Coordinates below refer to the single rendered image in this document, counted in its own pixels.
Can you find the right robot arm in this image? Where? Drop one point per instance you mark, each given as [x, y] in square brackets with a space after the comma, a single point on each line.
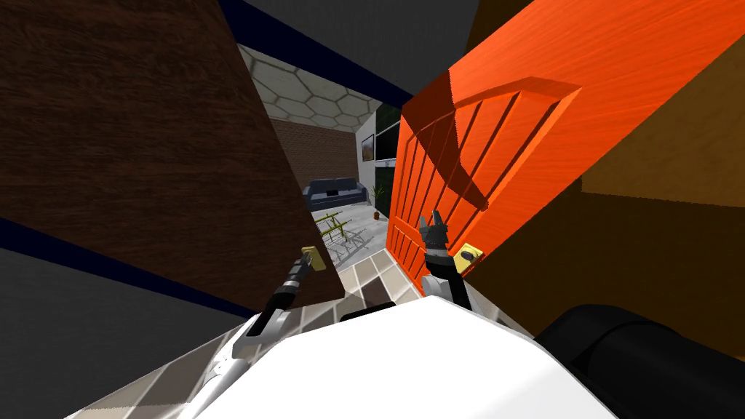
[634, 361]

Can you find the dark blue sofa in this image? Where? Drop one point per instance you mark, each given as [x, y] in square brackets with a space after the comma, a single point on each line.
[336, 192]

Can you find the green potted plant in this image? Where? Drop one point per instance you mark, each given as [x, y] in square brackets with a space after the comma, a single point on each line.
[378, 200]

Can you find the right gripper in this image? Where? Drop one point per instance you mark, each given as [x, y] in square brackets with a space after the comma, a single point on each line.
[434, 240]

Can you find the framed wall picture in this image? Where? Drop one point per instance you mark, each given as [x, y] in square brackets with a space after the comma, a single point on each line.
[368, 148]

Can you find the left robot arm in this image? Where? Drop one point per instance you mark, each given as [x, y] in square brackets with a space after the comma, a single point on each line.
[256, 336]

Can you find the orange panelled door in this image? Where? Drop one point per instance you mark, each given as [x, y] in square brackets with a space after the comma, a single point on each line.
[524, 64]

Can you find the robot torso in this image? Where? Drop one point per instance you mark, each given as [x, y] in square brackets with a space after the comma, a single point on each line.
[407, 372]

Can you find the dark brown wooden door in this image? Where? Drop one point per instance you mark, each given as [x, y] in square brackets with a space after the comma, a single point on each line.
[145, 145]

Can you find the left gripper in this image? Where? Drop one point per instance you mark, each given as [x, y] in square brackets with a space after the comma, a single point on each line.
[301, 269]

